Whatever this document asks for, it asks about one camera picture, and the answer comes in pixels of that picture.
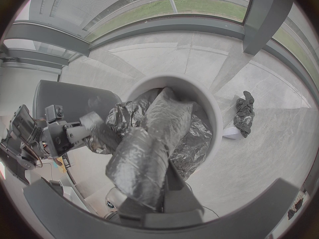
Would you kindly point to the dark grey round chair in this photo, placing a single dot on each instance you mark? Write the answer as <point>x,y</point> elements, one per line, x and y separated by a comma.
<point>74,98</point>

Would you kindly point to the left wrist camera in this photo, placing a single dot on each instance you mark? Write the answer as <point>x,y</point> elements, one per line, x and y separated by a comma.
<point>53,113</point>

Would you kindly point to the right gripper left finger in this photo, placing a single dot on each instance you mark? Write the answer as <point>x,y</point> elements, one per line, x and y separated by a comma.
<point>129,208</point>

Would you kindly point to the crumpled black plastic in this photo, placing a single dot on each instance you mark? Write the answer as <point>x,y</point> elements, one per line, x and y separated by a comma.
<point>244,116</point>

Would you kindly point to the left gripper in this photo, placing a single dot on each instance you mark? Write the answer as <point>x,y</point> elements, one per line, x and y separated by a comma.
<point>53,138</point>

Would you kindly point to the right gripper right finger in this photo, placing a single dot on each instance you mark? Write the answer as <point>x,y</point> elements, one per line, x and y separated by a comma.
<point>179,198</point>

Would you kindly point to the white trash bin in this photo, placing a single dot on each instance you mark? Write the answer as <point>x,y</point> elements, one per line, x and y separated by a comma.
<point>211,113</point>

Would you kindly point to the black plastic bag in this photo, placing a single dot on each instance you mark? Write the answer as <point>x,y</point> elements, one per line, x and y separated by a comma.
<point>149,138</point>

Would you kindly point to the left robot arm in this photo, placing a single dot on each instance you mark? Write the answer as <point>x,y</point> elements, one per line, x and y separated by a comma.
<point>23,123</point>

